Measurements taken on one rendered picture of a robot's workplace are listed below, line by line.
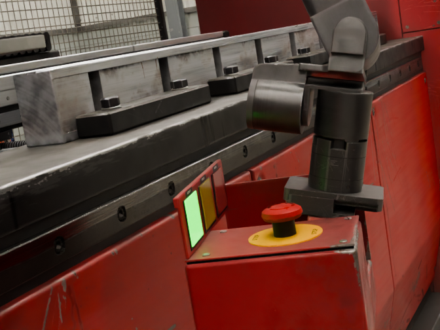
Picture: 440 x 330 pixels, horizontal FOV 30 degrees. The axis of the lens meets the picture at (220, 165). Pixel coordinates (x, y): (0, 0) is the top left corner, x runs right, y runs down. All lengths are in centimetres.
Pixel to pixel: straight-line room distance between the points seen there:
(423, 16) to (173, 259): 172
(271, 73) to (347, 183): 14
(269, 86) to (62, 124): 32
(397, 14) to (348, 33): 181
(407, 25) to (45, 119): 173
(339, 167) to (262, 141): 49
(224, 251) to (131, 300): 21
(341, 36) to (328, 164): 13
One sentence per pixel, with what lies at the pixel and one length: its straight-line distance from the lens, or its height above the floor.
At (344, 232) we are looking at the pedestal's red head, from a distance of 78.
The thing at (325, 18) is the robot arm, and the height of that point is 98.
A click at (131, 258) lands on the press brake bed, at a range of 95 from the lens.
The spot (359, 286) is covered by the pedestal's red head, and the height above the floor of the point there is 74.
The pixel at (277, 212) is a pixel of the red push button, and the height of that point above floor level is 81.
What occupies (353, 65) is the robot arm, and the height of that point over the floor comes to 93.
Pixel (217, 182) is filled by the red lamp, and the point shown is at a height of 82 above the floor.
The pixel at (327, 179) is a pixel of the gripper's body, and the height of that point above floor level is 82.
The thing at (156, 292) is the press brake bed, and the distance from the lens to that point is 100.
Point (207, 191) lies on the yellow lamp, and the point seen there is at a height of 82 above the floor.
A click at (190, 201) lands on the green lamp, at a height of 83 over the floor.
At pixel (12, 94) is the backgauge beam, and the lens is 139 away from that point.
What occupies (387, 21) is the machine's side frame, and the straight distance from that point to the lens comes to 264.
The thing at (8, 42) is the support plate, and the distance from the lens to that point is 60.
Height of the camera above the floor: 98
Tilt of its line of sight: 9 degrees down
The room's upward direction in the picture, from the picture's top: 9 degrees counter-clockwise
